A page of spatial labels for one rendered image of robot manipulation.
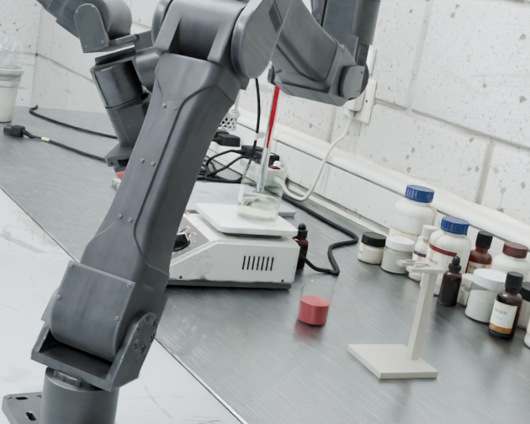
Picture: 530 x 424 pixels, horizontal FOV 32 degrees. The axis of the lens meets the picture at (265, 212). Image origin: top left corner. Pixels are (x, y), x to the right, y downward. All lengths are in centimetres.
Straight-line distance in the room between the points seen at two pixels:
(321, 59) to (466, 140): 70
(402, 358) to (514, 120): 57
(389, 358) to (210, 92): 47
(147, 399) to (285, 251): 43
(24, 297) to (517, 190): 81
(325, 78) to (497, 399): 41
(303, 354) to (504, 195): 59
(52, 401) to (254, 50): 34
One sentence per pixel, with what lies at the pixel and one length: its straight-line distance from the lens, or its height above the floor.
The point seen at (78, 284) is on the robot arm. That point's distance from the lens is 78.
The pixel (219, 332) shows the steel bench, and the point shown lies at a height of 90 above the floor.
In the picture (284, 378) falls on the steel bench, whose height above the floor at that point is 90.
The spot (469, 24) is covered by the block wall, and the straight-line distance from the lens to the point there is 168.
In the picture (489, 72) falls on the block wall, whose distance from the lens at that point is 163.
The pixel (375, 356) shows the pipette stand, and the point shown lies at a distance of 113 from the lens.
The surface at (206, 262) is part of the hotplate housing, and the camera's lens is 126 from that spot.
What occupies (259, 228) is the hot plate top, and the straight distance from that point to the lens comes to 128.
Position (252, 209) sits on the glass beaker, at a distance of 129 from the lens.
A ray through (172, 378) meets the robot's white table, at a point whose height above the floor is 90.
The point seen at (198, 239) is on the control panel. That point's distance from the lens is 127.
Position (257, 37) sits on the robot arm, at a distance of 81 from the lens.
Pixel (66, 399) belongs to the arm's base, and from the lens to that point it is 78.
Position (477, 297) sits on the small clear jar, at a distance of 136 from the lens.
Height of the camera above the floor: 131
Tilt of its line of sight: 13 degrees down
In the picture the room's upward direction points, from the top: 10 degrees clockwise
